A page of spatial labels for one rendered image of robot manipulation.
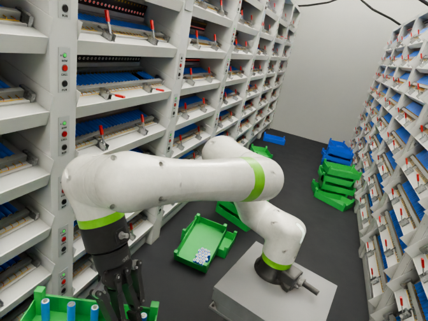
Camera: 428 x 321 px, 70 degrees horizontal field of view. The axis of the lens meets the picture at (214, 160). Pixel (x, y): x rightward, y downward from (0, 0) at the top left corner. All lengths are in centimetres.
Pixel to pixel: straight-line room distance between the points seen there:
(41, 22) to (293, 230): 99
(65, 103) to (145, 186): 55
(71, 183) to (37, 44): 42
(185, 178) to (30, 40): 53
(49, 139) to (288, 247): 87
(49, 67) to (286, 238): 92
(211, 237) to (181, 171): 135
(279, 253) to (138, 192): 79
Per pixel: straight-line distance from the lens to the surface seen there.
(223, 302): 120
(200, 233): 192
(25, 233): 112
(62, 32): 96
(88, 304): 90
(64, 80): 98
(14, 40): 88
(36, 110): 96
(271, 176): 80
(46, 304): 89
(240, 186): 70
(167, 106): 154
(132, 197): 51
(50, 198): 109
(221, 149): 89
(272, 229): 118
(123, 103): 123
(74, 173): 62
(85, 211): 64
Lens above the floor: 120
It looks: 22 degrees down
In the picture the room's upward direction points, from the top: 12 degrees clockwise
